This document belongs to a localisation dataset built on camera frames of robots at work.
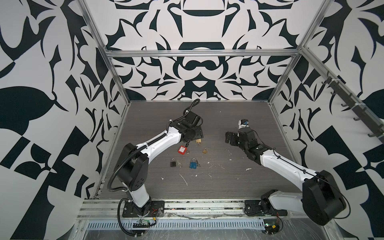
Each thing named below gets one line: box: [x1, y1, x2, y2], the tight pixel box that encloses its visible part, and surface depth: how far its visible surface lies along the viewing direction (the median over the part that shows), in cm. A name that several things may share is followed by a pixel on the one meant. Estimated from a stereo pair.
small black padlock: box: [170, 157, 176, 168], surface depth 91 cm
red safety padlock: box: [178, 140, 191, 155], surface depth 95 cm
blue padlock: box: [189, 158, 198, 169], surface depth 91 cm
